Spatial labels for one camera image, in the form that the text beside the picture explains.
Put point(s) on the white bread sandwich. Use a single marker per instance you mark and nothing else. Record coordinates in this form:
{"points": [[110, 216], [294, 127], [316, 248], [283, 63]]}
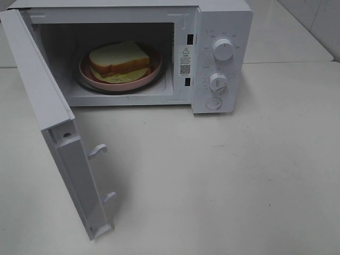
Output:
{"points": [[119, 63]]}

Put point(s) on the pink round plate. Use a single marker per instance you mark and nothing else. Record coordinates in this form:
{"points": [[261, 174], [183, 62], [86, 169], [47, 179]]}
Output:
{"points": [[121, 67]]}

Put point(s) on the white microwave door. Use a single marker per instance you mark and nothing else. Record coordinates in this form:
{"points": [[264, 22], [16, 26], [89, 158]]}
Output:
{"points": [[57, 123]]}

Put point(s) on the glass microwave turntable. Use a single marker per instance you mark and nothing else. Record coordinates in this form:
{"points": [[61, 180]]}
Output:
{"points": [[159, 79]]}

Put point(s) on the lower white timer knob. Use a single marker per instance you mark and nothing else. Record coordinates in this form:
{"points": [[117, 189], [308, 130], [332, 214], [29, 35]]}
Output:
{"points": [[218, 82]]}

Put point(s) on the white microwave oven body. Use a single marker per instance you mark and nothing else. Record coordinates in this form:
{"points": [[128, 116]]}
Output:
{"points": [[183, 31]]}

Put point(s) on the upper white power knob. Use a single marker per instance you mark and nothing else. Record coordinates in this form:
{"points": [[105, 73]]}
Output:
{"points": [[223, 49]]}

